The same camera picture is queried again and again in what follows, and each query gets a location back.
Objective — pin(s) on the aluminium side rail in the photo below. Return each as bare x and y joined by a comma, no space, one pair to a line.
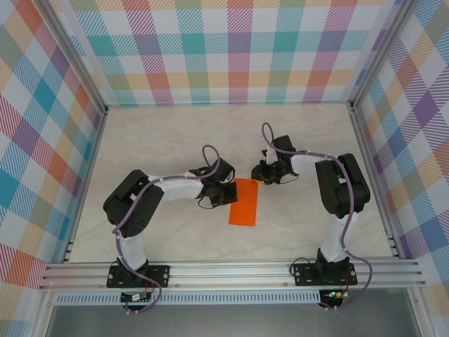
375,182
87,182

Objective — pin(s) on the long aluminium mounting rail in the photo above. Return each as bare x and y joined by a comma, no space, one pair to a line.
228,274

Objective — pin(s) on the small black circuit board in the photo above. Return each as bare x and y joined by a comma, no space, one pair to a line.
133,297

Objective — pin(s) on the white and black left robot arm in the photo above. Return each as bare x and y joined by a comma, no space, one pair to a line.
175,187

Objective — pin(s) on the orange paper sheet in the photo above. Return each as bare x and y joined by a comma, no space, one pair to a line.
245,207

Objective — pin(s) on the small circuit board with LED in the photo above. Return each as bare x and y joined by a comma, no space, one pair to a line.
335,294

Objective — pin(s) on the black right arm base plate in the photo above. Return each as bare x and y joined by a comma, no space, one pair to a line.
305,275

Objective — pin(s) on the grey metal sheet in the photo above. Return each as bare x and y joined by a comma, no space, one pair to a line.
228,321

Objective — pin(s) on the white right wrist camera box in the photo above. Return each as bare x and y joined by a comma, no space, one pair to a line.
270,155

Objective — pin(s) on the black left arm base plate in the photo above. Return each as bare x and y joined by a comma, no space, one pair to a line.
161,275

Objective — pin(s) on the aluminium frame post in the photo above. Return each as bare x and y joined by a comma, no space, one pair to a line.
382,52
75,59

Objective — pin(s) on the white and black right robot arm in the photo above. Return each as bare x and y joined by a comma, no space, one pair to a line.
342,186

